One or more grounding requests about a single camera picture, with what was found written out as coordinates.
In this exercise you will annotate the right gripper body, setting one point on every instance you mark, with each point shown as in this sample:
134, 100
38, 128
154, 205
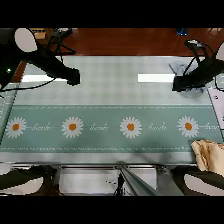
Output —
180, 84

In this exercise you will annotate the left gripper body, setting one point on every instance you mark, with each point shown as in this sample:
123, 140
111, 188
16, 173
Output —
73, 77

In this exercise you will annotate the pale blue shirt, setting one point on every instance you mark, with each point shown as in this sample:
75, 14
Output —
178, 66

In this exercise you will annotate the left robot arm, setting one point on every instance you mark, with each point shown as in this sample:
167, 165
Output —
43, 60

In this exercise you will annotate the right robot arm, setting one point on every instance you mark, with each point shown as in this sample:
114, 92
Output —
210, 70

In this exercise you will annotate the black tripod stand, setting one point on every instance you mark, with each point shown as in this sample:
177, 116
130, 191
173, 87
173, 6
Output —
61, 42

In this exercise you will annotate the tan garment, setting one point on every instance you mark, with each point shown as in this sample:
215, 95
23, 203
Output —
208, 155

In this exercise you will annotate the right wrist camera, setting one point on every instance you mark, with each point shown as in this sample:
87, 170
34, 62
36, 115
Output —
192, 44

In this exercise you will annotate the silver frame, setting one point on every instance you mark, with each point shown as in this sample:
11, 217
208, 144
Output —
140, 186

